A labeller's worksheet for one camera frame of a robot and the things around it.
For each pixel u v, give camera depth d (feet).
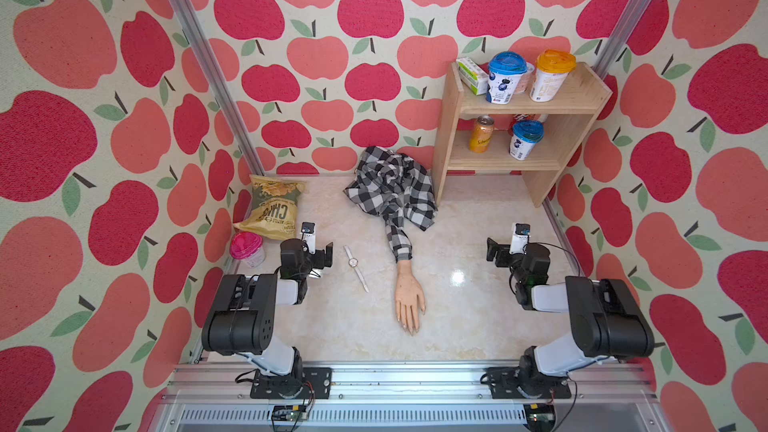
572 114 2.91
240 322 1.51
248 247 2.90
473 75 2.70
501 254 2.79
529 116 3.15
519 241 2.72
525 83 2.68
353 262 3.15
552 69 2.43
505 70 2.45
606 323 1.47
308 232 2.72
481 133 3.06
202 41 2.72
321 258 2.83
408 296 2.85
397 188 3.75
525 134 2.96
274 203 3.34
